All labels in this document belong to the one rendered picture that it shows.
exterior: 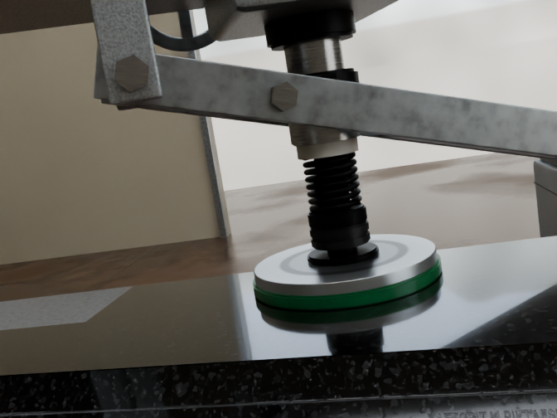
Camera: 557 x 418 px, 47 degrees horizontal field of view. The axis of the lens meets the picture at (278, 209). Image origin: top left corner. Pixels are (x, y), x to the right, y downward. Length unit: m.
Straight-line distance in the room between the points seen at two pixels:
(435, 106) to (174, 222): 5.21
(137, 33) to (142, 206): 5.31
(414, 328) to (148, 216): 5.39
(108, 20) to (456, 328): 0.41
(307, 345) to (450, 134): 0.29
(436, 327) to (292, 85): 0.28
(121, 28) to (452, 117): 0.35
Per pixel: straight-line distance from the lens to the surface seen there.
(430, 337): 0.56
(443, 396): 0.52
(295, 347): 0.57
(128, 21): 0.62
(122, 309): 0.80
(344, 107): 0.67
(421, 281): 0.68
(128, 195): 5.94
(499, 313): 0.60
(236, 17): 0.65
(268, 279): 0.70
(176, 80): 0.64
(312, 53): 0.70
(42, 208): 6.33
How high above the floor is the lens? 1.03
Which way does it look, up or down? 9 degrees down
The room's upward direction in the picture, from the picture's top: 9 degrees counter-clockwise
